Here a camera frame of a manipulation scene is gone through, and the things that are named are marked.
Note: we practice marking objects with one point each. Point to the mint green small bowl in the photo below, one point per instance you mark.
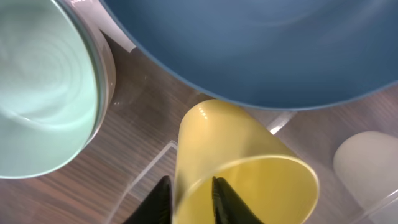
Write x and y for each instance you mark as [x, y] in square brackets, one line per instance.
[52, 87]

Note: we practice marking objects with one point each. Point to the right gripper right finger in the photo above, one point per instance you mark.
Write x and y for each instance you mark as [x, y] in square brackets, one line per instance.
[228, 207]

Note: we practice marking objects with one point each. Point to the cream cup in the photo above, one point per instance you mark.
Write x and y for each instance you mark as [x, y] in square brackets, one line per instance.
[366, 164]

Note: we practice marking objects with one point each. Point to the yellow cup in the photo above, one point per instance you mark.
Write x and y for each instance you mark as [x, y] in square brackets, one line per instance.
[219, 140]

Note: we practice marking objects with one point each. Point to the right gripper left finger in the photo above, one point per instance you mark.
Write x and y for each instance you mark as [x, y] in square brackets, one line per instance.
[156, 207]

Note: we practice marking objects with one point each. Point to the dark blue bowl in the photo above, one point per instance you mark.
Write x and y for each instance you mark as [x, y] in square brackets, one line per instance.
[271, 54]

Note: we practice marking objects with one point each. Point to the clear plastic storage container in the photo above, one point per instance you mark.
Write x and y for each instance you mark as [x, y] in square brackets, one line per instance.
[135, 145]

